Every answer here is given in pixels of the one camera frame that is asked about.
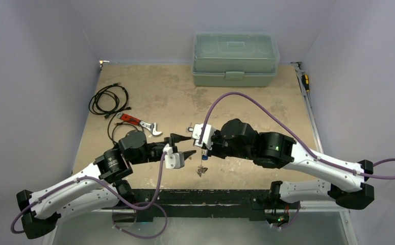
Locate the yellow black screwdriver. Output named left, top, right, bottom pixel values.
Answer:
left=301, top=74, right=310, bottom=92

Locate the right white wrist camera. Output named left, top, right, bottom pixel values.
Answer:
left=187, top=124, right=216, bottom=150

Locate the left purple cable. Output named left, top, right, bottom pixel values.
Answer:
left=10, top=152, right=168, bottom=235

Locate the red handled adjustable wrench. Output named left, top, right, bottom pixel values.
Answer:
left=116, top=112, right=162, bottom=136

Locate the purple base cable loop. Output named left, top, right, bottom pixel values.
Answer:
left=111, top=201, right=168, bottom=240

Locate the black coiled cable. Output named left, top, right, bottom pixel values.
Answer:
left=88, top=83, right=145, bottom=149

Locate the keyring with keys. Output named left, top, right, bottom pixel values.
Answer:
left=196, top=149, right=208, bottom=178

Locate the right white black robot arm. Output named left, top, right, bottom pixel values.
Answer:
left=193, top=119, right=375, bottom=210

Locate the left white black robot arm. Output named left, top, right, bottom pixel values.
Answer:
left=11, top=130, right=196, bottom=239

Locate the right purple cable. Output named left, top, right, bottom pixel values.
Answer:
left=199, top=92, right=395, bottom=181

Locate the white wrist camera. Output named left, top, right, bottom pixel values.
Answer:
left=163, top=144, right=185, bottom=169
left=187, top=124, right=216, bottom=150

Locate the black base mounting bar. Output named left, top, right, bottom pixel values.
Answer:
left=113, top=189, right=299, bottom=224

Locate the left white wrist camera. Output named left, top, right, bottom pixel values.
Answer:
left=163, top=144, right=185, bottom=169

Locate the green plastic toolbox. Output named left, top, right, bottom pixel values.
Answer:
left=191, top=33, right=280, bottom=87

